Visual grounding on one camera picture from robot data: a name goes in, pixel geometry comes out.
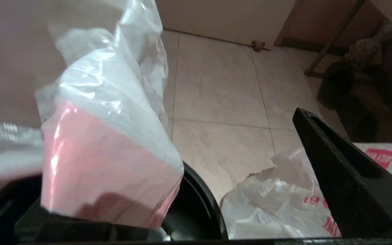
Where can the white and red plastic bag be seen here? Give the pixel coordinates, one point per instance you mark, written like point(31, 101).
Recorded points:
point(107, 136)

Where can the pale door panel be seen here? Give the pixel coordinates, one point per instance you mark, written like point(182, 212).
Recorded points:
point(223, 17)

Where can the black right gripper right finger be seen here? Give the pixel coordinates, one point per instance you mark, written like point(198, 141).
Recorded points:
point(359, 190)

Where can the black round trash bin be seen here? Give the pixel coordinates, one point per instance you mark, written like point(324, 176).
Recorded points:
point(196, 211)

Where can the crumpled grey bag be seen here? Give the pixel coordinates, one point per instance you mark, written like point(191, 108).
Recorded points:
point(369, 47)

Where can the black slipper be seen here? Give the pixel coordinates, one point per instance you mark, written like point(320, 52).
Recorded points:
point(357, 119)
point(337, 83)

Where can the small metal door stop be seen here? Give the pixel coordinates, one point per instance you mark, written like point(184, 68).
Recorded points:
point(259, 46)

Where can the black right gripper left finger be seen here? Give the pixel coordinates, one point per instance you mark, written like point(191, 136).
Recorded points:
point(63, 231)

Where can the spare white red plastic bag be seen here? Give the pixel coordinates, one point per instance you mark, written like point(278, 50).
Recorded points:
point(277, 211)

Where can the brown door frame post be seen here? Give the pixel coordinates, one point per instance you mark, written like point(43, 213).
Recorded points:
point(286, 23)

